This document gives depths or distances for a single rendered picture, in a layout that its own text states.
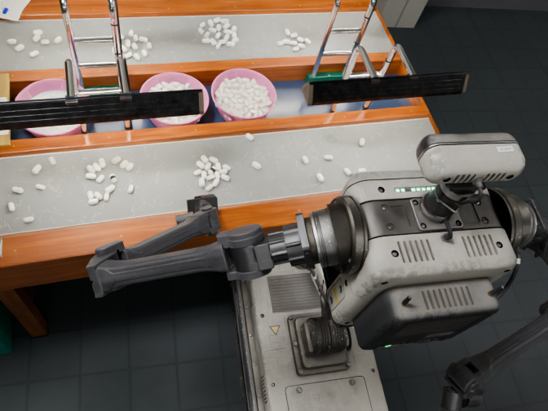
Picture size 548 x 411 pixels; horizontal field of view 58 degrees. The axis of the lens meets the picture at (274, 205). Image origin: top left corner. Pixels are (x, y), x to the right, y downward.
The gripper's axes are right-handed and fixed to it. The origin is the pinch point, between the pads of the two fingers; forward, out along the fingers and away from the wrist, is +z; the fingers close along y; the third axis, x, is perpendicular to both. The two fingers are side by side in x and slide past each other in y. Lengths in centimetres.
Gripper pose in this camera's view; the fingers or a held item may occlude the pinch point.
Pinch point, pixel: (198, 198)
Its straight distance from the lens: 176.3
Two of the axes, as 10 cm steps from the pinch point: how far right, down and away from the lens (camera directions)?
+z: -3.0, -3.5, 8.9
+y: -9.6, 1.3, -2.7
